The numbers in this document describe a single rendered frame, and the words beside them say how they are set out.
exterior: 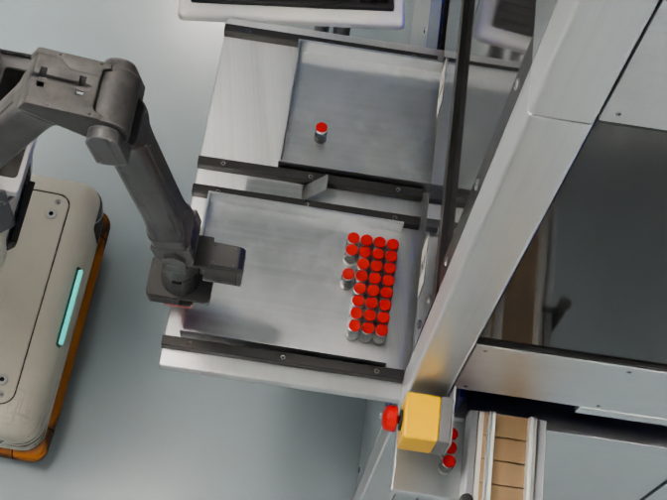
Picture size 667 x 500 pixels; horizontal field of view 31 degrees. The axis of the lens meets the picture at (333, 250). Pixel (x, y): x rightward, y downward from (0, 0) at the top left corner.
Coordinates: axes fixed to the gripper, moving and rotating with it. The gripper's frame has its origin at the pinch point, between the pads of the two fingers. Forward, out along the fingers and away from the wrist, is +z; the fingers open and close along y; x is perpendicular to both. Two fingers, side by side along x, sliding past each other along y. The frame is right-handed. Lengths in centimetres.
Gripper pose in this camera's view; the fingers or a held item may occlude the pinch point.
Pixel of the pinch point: (182, 302)
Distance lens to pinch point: 201.0
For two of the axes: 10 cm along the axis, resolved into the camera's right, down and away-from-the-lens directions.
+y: 9.9, 1.6, 0.3
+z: -1.0, 4.2, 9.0
